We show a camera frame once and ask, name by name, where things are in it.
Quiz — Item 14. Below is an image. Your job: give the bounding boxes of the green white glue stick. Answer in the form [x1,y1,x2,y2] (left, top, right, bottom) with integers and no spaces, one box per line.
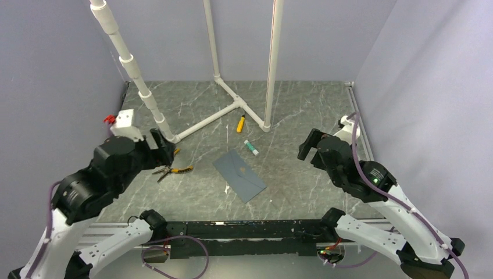
[244,140,259,156]

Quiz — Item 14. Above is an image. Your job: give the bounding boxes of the grey-blue envelope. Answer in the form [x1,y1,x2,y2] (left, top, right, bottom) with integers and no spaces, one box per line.
[213,149,267,203]

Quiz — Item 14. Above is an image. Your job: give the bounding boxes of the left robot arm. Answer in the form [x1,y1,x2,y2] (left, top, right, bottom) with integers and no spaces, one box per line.
[9,128,176,278]

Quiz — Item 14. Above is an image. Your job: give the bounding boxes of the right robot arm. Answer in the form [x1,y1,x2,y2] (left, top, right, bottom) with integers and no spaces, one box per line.
[298,128,465,278]

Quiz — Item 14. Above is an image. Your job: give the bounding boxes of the white pipe with red stripe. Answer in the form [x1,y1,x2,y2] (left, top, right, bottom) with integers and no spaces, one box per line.
[262,0,284,132]

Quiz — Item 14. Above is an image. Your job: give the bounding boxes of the yellow handled pliers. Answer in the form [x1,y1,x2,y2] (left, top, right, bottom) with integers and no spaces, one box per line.
[152,148,194,183]

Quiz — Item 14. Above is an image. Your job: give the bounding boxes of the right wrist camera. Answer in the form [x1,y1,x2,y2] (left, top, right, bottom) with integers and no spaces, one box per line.
[334,116,355,145]

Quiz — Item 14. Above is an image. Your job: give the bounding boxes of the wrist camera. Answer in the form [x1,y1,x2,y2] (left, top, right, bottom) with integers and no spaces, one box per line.
[103,109,144,142]
[334,116,355,145]

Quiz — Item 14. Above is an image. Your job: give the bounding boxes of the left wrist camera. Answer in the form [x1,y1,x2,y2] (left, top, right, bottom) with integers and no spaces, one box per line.
[103,109,144,142]

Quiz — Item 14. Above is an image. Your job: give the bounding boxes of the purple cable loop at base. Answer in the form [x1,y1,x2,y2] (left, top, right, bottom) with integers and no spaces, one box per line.
[141,235,209,279]

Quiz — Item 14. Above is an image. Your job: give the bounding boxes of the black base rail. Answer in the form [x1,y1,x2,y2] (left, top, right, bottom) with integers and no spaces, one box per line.
[142,219,347,259]

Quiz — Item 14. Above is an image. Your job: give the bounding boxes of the aluminium extrusion frame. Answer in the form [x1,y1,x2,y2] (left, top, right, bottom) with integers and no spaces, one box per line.
[77,219,399,256]

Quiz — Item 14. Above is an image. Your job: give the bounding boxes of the white PVC pipe frame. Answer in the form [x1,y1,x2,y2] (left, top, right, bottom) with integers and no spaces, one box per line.
[85,1,273,142]

